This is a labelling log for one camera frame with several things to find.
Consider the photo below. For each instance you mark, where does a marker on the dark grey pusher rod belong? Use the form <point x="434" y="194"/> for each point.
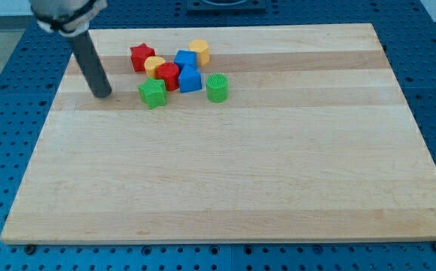
<point x="89" y="62"/>

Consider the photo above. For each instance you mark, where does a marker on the green star block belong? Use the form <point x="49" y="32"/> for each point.
<point x="153" y="93"/>

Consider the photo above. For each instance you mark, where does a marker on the red star block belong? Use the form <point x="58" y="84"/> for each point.
<point x="139" y="54"/>

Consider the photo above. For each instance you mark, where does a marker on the yellow heart block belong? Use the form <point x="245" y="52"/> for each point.
<point x="152" y="64"/>

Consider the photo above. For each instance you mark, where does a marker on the red cylinder block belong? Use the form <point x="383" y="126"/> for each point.
<point x="169" y="72"/>

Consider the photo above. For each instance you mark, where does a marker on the blue triangle block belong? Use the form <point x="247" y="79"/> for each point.
<point x="189" y="79"/>

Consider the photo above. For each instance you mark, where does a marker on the blue cube block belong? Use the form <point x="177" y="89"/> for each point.
<point x="185" y="57"/>

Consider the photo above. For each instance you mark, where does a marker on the yellow hexagon block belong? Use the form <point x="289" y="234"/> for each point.
<point x="201" y="48"/>

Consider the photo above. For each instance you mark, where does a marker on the green cylinder block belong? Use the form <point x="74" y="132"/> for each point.
<point x="217" y="87"/>

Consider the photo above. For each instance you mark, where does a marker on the light wooden board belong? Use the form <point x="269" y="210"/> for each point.
<point x="315" y="143"/>

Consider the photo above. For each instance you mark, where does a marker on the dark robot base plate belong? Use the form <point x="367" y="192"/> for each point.
<point x="198" y="6"/>

